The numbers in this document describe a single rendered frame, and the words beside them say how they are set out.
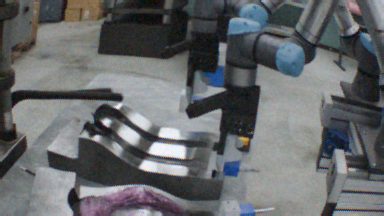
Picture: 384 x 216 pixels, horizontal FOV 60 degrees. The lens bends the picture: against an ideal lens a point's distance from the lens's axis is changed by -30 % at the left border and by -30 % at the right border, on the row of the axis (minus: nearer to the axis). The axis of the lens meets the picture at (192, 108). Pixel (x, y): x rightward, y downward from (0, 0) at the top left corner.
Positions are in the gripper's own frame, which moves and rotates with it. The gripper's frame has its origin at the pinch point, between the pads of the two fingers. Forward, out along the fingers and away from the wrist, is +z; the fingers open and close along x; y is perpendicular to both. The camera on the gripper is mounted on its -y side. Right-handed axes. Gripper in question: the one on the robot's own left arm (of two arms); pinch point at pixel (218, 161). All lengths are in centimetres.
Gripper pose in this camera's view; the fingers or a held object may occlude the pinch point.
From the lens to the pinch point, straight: 109.4
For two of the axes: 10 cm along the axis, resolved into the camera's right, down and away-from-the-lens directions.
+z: -1.0, 9.2, 3.7
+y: 9.8, 1.5, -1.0
